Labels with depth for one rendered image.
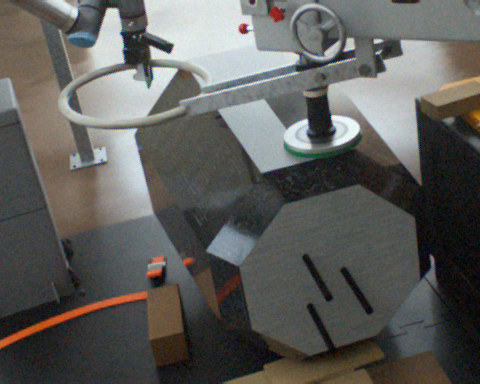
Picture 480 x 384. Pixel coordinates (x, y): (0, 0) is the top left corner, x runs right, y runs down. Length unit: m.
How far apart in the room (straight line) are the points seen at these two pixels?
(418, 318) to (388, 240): 0.72
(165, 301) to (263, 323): 0.81
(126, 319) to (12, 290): 0.50
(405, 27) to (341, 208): 0.54
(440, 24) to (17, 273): 2.10
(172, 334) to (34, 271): 0.76
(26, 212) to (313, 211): 1.45
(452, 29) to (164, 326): 1.56
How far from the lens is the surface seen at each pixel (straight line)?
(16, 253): 3.30
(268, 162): 2.15
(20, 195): 3.19
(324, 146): 2.12
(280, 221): 2.08
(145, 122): 2.32
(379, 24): 1.89
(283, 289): 2.19
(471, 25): 1.81
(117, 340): 3.08
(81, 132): 4.48
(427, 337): 2.82
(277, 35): 2.02
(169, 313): 2.92
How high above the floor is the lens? 1.83
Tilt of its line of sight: 25 degrees down
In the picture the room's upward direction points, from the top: 9 degrees counter-clockwise
